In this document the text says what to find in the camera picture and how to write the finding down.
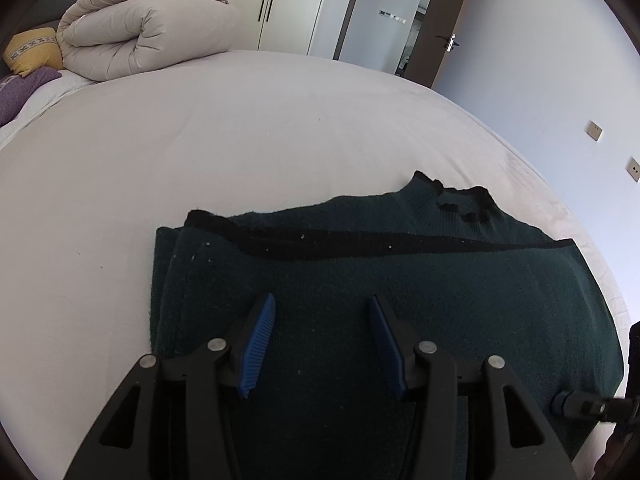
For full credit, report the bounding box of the bed with white sheet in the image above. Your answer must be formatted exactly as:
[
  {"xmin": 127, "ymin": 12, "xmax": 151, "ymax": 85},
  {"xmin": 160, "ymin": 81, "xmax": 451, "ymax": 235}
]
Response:
[{"xmin": 0, "ymin": 50, "xmax": 632, "ymax": 461}]

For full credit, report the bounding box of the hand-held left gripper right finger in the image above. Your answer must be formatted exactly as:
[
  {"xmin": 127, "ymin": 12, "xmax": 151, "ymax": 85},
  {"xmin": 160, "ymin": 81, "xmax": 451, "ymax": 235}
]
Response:
[{"xmin": 367, "ymin": 296, "xmax": 581, "ymax": 480}]

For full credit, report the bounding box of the brown door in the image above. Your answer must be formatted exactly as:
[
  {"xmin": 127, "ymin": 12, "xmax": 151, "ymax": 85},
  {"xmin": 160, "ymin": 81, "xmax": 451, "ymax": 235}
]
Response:
[{"xmin": 417, "ymin": 0, "xmax": 484, "ymax": 90}]

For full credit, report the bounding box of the rolled beige duvet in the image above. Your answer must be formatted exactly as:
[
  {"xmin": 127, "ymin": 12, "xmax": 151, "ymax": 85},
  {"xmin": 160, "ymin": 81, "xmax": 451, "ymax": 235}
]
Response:
[{"xmin": 56, "ymin": 0, "xmax": 244, "ymax": 83}]

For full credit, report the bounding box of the white wardrobe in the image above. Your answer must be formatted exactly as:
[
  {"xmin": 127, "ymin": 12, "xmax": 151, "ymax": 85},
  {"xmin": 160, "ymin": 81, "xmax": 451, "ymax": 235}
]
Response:
[{"xmin": 175, "ymin": 0, "xmax": 364, "ymax": 57}]

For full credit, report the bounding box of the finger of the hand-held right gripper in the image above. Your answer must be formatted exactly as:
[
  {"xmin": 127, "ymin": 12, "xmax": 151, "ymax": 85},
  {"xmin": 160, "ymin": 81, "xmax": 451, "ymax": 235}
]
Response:
[{"xmin": 550, "ymin": 389, "xmax": 638, "ymax": 424}]

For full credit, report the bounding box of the purple patterned pillow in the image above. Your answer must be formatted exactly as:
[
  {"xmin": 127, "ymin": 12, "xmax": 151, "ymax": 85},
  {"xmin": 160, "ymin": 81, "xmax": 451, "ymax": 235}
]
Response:
[{"xmin": 0, "ymin": 66, "xmax": 64, "ymax": 129}]

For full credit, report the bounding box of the dark green sweater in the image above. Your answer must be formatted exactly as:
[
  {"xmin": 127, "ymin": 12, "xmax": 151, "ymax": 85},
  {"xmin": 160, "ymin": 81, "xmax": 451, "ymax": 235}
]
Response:
[{"xmin": 148, "ymin": 171, "xmax": 629, "ymax": 480}]

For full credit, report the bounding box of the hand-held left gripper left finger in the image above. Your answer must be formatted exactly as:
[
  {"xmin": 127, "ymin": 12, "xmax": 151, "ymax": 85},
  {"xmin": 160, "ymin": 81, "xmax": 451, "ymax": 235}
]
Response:
[{"xmin": 62, "ymin": 292, "xmax": 277, "ymax": 480}]

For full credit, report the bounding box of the yellow patterned pillow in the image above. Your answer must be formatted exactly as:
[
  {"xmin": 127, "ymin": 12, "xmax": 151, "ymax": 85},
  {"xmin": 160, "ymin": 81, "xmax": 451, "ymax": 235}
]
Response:
[{"xmin": 2, "ymin": 27, "xmax": 64, "ymax": 79}]

